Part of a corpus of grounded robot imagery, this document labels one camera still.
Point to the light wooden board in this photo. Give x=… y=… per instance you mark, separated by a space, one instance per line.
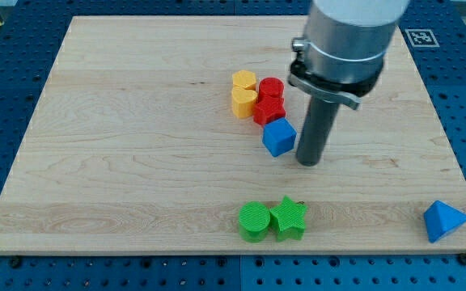
x=133 y=149

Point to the yellow heart block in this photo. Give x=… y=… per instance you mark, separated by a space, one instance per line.
x=243 y=102

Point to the green cylinder block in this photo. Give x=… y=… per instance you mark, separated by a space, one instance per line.
x=254 y=219

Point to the white fiducial marker tag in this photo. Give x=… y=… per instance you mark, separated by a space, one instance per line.
x=421 y=38

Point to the yellow hexagon block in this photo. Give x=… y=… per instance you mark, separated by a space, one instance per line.
x=244 y=79

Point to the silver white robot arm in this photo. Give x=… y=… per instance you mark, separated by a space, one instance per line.
x=340 y=55

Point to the blue cube block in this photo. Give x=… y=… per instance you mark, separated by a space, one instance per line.
x=279 y=137

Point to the red cylinder block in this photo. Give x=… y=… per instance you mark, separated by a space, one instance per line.
x=270 y=88

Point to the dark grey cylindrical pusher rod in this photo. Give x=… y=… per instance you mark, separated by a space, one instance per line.
x=316 y=129

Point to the blue triangle block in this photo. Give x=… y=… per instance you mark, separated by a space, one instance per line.
x=441 y=220

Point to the red star block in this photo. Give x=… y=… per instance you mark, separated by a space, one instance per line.
x=268 y=110

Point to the green star block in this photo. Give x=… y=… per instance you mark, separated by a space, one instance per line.
x=288 y=219

